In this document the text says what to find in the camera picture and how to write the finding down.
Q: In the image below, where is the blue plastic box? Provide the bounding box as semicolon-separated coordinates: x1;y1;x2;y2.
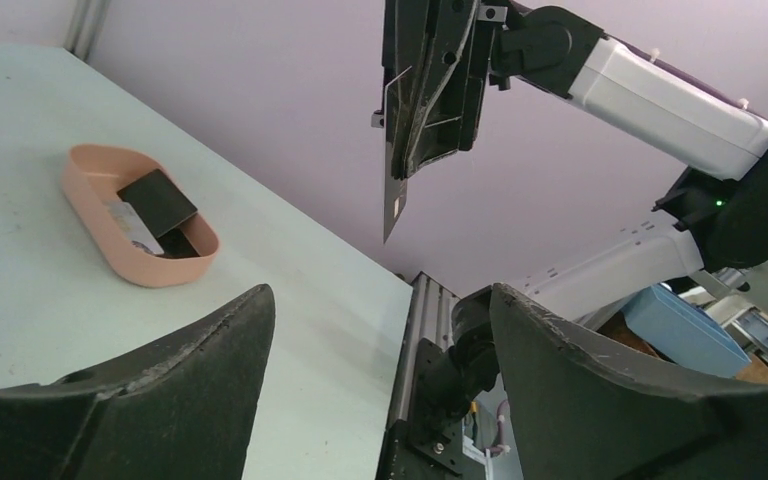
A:
622;284;751;378

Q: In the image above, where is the black credit card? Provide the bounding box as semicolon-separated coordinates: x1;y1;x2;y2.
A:
383;127;406;243

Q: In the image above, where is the aluminium frame rail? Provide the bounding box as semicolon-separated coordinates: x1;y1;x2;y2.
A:
375;271;465;480

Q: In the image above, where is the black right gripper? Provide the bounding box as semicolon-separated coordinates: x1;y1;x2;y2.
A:
382;0;606;179

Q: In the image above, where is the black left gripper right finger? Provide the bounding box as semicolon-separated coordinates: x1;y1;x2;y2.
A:
489;284;768;479

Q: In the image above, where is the white printed credit card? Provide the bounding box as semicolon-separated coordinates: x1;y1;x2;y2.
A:
106;201;165;256

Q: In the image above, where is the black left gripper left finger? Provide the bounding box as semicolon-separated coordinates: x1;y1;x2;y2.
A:
0;284;276;479

